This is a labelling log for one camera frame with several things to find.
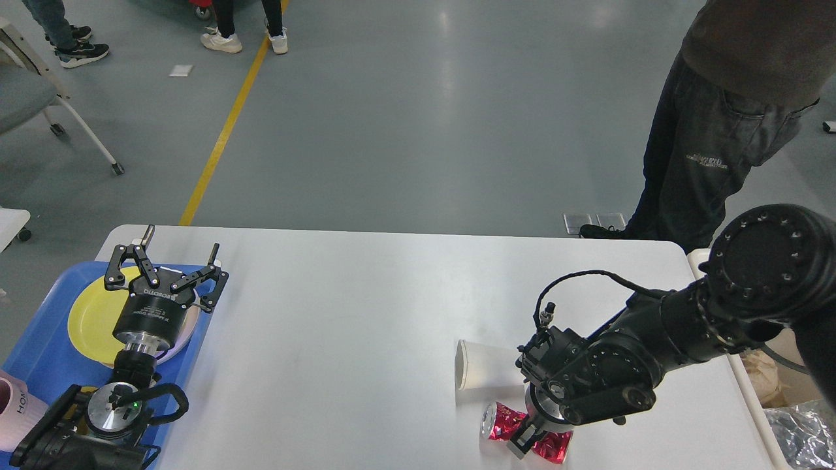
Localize beige plastic bin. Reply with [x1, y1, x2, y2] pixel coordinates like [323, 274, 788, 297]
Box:
[688, 249, 836, 470]

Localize floor socket plate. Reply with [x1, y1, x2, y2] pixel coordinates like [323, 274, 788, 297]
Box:
[595, 212, 627, 231]
[562, 212, 594, 236]

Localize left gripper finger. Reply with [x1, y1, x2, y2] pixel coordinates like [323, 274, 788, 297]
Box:
[169, 243, 228, 312]
[102, 225, 161, 292]

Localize brown paper ball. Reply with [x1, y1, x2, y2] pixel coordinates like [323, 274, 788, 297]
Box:
[741, 351, 786, 408]

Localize grey office chair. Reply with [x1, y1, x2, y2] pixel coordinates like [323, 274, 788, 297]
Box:
[1, 18, 125, 176]

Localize crushed red can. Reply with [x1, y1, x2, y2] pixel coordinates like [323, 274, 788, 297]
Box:
[480, 401, 573, 465]

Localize person with white sneakers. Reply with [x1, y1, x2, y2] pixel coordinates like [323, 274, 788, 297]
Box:
[200, 0, 289, 55]

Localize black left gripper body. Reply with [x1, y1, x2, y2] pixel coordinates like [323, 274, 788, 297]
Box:
[112, 289, 196, 351]

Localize person in blue jeans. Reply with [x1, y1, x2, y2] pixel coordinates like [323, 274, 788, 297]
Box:
[23, 1, 110, 69]

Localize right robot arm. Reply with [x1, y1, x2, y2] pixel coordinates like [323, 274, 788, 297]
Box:
[507, 204, 835, 458]

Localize white side table corner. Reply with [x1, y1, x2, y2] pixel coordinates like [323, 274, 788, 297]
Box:
[1, 208, 31, 252]

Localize left floor socket plate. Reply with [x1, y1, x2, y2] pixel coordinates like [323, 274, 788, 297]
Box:
[562, 212, 594, 236]

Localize yellow plastic plate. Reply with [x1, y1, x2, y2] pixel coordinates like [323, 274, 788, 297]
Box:
[67, 262, 129, 369]

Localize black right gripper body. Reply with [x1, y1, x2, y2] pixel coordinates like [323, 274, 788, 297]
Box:
[524, 386, 575, 434]

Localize pink mug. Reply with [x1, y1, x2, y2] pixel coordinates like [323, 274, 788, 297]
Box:
[1, 371, 50, 452]

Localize right floor socket plate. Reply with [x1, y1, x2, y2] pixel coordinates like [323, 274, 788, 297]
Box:
[595, 212, 627, 231]

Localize aluminium foil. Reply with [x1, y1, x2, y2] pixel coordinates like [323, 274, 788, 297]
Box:
[764, 399, 835, 469]

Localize white paper cup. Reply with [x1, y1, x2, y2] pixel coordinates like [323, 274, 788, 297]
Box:
[454, 339, 524, 390]

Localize red cart on floor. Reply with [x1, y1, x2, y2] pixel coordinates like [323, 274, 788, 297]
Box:
[190, 0, 213, 21]

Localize pink plate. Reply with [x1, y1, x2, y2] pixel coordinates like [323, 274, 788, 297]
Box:
[156, 305, 201, 365]

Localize blue plastic tray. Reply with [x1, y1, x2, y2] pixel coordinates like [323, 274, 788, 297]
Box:
[5, 262, 208, 448]

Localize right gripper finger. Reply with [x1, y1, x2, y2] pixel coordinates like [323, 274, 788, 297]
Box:
[507, 418, 550, 460]

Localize person in dark clothes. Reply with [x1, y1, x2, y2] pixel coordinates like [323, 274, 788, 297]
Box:
[579, 1, 835, 253]

